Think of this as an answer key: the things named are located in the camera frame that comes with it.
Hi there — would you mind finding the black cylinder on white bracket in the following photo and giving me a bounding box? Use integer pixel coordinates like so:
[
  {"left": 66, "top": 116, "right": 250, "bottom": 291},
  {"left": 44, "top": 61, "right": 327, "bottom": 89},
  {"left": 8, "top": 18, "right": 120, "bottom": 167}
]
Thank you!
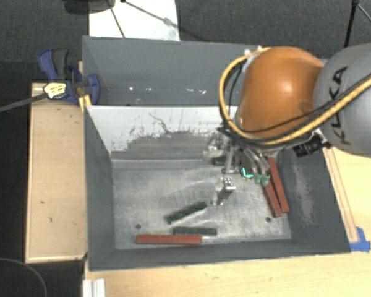
[{"left": 292, "top": 134, "right": 330, "bottom": 158}]

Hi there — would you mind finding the red-brown flat block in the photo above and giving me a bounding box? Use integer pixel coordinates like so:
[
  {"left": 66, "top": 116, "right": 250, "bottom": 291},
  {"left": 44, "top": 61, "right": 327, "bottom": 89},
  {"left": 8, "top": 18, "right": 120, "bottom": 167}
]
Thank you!
[
  {"left": 267, "top": 157, "right": 291, "bottom": 214},
  {"left": 135, "top": 233, "right": 203, "bottom": 246},
  {"left": 262, "top": 179, "right": 283, "bottom": 219}
]

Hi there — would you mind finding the grey metal bin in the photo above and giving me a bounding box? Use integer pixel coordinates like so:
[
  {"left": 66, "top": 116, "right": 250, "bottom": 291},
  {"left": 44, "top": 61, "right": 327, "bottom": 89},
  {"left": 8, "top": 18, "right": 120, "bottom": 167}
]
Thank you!
[{"left": 81, "top": 35, "right": 352, "bottom": 272}]

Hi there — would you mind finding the dark green flat block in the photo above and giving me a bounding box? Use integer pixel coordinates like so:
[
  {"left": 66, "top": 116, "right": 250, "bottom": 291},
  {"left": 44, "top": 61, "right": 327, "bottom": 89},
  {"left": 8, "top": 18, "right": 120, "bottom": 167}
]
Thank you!
[
  {"left": 164, "top": 200, "right": 209, "bottom": 225},
  {"left": 173, "top": 226, "right": 218, "bottom": 237}
]

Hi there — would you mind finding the pale wood board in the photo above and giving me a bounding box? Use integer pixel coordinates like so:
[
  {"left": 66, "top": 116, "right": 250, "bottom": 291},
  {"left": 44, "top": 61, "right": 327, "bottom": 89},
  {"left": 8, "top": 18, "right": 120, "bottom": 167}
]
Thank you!
[{"left": 24, "top": 82, "right": 89, "bottom": 264}]

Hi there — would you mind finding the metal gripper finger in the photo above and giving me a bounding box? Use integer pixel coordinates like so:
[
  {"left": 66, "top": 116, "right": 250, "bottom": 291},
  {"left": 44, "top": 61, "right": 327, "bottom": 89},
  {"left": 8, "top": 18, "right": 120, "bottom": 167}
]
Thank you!
[
  {"left": 212, "top": 176, "right": 237, "bottom": 206},
  {"left": 203, "top": 134, "right": 230, "bottom": 166}
]

